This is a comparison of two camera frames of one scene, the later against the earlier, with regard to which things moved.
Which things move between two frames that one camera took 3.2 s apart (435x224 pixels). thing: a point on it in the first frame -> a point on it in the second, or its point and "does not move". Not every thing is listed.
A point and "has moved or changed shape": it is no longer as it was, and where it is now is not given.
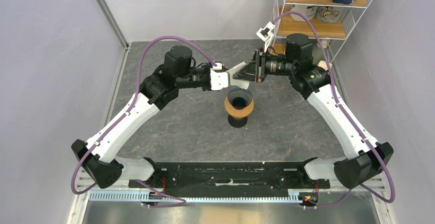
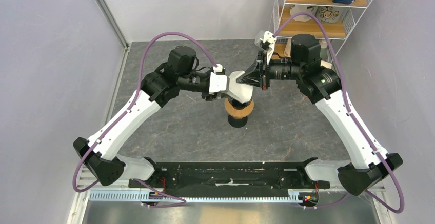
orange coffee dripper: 238,118 does not move
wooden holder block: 323,64 does not move
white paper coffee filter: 236,82 has moved or changed shape
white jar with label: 309,12 does not move
